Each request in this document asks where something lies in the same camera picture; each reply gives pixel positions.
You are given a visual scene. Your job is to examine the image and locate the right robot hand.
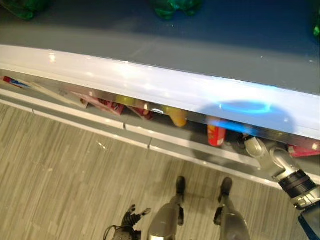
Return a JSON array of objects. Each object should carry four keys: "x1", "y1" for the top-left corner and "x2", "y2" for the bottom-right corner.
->
[{"x1": 225, "y1": 128, "x2": 247, "y2": 149}]

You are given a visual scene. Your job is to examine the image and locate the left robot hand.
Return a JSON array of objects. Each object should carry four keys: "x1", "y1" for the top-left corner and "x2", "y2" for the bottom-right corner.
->
[{"x1": 121, "y1": 204, "x2": 152, "y2": 229}]

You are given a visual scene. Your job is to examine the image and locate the red drink can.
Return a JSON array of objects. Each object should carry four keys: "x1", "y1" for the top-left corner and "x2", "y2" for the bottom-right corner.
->
[{"x1": 206, "y1": 122, "x2": 228, "y2": 148}]

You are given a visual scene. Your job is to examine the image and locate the silver left robot leg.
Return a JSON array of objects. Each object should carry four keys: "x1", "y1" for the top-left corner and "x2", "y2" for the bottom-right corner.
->
[{"x1": 146, "y1": 175, "x2": 187, "y2": 240}]

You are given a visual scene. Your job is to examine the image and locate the silver robot leg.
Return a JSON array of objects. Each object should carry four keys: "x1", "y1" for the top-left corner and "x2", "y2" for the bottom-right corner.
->
[
  {"x1": 146, "y1": 175, "x2": 187, "y2": 240},
  {"x1": 213, "y1": 176, "x2": 251, "y2": 240}
]

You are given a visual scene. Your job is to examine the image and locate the yellow drink bottle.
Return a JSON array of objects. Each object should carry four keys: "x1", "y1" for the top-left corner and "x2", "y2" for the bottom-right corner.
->
[{"x1": 161, "y1": 104, "x2": 189, "y2": 128}]

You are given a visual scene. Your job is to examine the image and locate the red pink snack box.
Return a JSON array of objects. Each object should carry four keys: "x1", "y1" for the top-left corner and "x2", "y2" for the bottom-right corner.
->
[{"x1": 286, "y1": 141, "x2": 320, "y2": 159}]

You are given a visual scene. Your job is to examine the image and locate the silver right robot leg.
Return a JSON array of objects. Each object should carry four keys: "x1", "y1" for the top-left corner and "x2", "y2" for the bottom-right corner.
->
[{"x1": 213, "y1": 176, "x2": 251, "y2": 240}]

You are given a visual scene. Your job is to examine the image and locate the dark red snack package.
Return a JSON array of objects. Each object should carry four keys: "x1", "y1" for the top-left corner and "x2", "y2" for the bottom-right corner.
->
[{"x1": 126, "y1": 104, "x2": 155, "y2": 121}]

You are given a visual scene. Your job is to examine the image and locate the yellow round lid item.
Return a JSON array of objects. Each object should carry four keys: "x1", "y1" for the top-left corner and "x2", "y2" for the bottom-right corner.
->
[{"x1": 115, "y1": 95, "x2": 137, "y2": 105}]

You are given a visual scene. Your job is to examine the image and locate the pink red snack package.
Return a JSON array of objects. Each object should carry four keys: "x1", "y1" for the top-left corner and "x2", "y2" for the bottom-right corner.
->
[{"x1": 71, "y1": 90, "x2": 126, "y2": 116}]

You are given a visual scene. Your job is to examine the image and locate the green plastic bottle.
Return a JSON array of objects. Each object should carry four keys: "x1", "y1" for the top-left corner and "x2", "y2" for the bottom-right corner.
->
[
  {"x1": 311, "y1": 13, "x2": 320, "y2": 38},
  {"x1": 0, "y1": 0, "x2": 50, "y2": 21},
  {"x1": 149, "y1": 0, "x2": 204, "y2": 21}
]

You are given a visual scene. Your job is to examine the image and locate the beige flat carton box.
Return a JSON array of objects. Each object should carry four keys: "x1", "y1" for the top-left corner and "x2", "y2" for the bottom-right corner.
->
[{"x1": 29, "y1": 80, "x2": 87, "y2": 109}]

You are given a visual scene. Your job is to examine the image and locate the red blue snack package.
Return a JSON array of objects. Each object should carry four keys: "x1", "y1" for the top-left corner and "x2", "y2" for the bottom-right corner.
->
[{"x1": 0, "y1": 75, "x2": 31, "y2": 89}]

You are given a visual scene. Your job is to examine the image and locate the grey shelf board white rail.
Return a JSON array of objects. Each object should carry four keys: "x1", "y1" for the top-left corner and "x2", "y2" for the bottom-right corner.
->
[{"x1": 0, "y1": 74, "x2": 320, "y2": 191}]

